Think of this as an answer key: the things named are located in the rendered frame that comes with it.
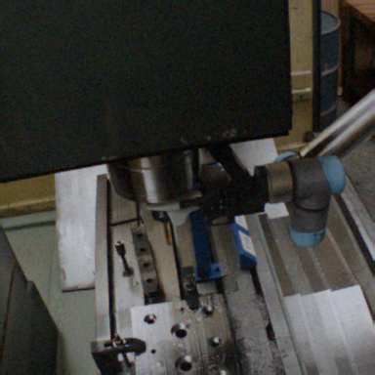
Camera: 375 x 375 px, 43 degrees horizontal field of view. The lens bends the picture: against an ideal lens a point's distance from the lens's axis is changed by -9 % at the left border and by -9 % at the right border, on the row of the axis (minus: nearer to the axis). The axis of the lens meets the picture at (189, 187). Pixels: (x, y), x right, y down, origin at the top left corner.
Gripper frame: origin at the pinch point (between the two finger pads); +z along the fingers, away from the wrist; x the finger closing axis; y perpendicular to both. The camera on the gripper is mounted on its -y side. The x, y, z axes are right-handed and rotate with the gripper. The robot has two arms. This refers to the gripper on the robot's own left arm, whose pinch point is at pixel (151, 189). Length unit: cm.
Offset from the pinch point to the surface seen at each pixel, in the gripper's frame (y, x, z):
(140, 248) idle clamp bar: 45, 32, 7
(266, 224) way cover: 67, 58, -36
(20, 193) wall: 71, 101, 60
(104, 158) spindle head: -16.2, -12.4, 5.6
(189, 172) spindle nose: -7.1, -5.8, -6.4
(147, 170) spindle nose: -10.0, -7.9, 0.0
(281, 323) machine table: 50, 2, -27
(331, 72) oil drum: 79, 195, -115
